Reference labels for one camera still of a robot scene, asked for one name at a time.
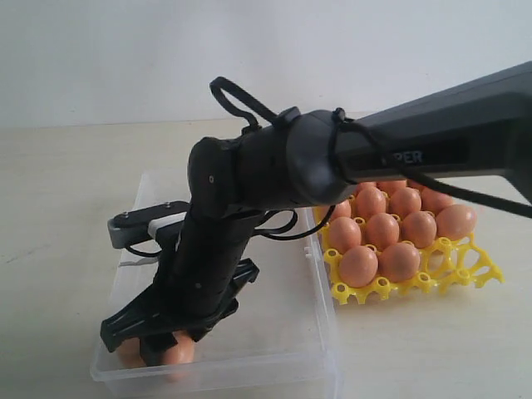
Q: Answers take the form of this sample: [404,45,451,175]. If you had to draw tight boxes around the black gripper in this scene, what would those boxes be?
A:
[100,209,260,364]

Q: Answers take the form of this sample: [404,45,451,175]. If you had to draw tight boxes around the brown egg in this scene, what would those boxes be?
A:
[388,187,422,219]
[328,216,362,254]
[116,337,145,369]
[421,188,454,216]
[401,211,437,249]
[377,180,407,197]
[329,199,352,222]
[355,186,387,219]
[338,246,378,288]
[379,243,421,283]
[366,213,400,251]
[436,204,477,241]
[160,331,195,366]

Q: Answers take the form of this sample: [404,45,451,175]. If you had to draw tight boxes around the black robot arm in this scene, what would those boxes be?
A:
[100,62,531,366]

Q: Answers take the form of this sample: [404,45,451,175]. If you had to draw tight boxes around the clear plastic container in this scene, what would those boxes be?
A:
[90,172,346,399]

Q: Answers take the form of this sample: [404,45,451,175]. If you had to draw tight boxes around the yellow plastic egg tray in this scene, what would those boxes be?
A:
[313,182,506,307]

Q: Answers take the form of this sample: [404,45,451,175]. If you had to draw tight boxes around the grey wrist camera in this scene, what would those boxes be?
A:
[107,200,189,249]

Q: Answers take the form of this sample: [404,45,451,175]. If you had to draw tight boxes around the black cable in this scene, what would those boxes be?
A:
[209,76,532,242]

